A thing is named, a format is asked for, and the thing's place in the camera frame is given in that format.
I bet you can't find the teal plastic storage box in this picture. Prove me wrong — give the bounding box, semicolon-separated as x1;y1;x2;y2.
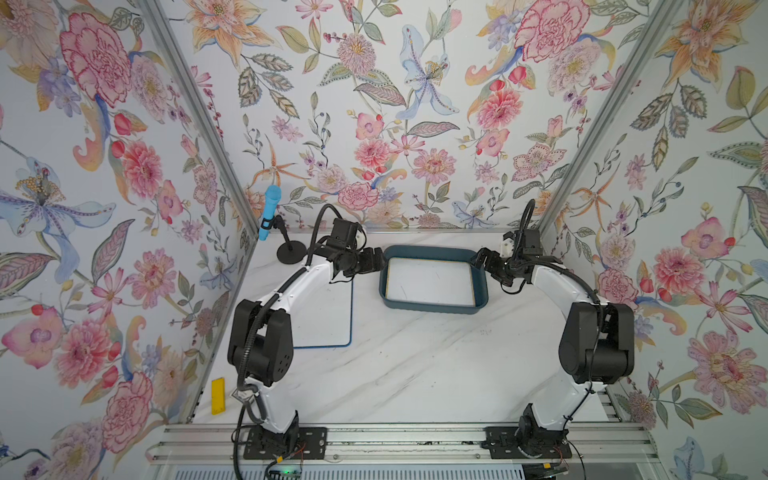
379;245;489;315

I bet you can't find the dark blue framed whiteboard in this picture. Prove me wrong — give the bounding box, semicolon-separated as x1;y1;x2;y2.
291;282;354;349

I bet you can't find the yellow framed whiteboard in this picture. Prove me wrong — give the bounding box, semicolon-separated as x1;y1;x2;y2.
384;258;475;307

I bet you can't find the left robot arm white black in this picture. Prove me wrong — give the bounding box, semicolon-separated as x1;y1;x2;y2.
227;204;386;435

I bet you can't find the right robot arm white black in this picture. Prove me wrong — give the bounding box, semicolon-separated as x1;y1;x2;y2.
470;200;634;443

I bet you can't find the black microphone stand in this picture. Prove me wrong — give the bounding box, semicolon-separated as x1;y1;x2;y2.
272;215;307;265

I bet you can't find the blue microphone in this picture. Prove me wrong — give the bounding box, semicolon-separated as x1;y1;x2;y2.
259;185;282;242

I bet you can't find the small digital timer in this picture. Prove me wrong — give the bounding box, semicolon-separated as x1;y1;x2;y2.
231;388;256;405

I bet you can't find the yellow block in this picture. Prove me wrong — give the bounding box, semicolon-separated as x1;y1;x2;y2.
210;377;227;416

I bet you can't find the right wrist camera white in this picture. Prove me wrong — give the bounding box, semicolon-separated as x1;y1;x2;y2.
500;232;517;258

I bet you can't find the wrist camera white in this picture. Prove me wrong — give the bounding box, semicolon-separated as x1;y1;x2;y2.
500;232;517;258
355;224;368;250

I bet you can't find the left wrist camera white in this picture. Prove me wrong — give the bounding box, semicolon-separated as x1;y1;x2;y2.
355;224;368;250

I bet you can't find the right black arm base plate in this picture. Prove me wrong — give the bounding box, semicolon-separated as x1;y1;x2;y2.
480;427;572;461

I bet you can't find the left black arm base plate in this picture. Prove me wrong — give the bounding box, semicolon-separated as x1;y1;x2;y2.
242;426;328;460

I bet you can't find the aluminium mounting rail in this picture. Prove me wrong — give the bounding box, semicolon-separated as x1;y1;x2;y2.
146;423;667;479

